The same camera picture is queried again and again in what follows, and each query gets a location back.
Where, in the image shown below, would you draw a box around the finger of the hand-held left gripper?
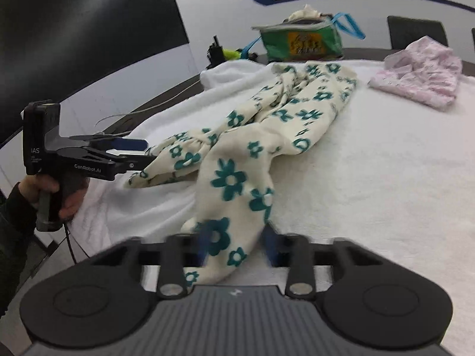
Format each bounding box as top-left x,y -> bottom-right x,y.
110,154 -> 158,175
69,133 -> 149,152

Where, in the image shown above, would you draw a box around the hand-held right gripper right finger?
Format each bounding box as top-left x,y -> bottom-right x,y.
262,222 -> 372,299

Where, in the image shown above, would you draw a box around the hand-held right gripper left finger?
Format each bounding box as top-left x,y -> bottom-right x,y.
111,222 -> 209,298

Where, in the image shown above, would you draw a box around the cream floral fleece pants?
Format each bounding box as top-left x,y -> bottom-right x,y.
123,61 -> 359,288

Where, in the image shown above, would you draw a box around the person's left forearm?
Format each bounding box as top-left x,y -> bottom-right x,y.
0,182 -> 39,317

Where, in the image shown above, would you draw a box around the person's left hand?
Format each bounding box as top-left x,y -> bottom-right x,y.
18,174 -> 90,221

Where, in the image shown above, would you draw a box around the white fluffy blanket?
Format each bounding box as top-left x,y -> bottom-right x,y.
70,57 -> 475,356

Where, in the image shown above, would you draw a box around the pink floral garment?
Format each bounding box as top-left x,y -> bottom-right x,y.
368,36 -> 463,111

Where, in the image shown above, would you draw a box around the white cable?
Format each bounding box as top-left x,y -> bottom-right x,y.
94,81 -> 198,139

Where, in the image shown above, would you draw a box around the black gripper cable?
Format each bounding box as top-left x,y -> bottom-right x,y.
62,220 -> 93,265

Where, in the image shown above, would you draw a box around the large black wall screen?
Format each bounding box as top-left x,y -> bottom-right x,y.
0,0 -> 191,146

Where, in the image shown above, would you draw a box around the green zip bag blue straps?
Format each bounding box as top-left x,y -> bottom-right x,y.
242,13 -> 367,62

